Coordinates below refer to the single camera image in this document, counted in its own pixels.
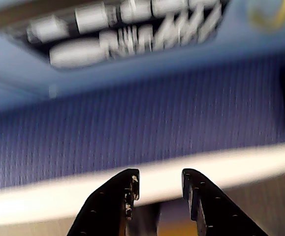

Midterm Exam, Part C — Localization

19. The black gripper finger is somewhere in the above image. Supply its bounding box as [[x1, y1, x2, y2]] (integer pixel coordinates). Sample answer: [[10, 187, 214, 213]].
[[67, 168, 141, 236], [182, 168, 270, 236]]

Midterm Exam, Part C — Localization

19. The yellow wooden panel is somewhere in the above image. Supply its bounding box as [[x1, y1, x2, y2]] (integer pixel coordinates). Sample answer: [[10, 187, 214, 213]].
[[157, 218, 198, 236]]

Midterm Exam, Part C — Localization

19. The light blue toy kitchen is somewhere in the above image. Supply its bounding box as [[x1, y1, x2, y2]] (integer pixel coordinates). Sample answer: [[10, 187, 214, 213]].
[[0, 0, 285, 118]]

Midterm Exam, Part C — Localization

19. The black white dishwasher sticker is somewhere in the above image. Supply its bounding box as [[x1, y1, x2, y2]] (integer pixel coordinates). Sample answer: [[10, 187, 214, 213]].
[[0, 0, 234, 71]]

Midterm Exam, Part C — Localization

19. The curved gold cabinet handle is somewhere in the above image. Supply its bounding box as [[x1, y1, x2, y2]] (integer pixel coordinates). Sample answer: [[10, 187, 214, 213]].
[[247, 0, 285, 33]]

